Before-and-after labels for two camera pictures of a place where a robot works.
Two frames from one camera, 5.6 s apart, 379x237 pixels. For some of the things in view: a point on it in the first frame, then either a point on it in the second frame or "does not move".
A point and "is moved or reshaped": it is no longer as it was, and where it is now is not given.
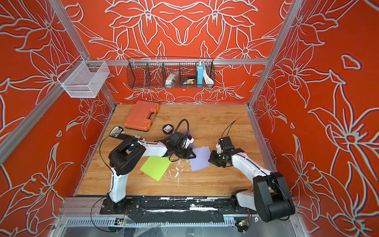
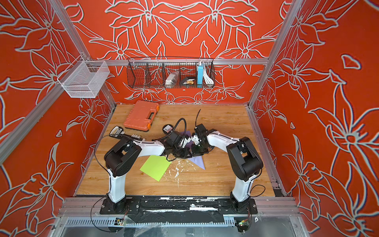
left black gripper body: x=180 y=152 does not move
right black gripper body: x=223 y=161 to x=199 y=149
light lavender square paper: x=203 y=155 is moved or reshaped
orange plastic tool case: x=141 y=115 does not move
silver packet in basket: x=171 y=80 does not move
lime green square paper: x=156 y=167 does not move
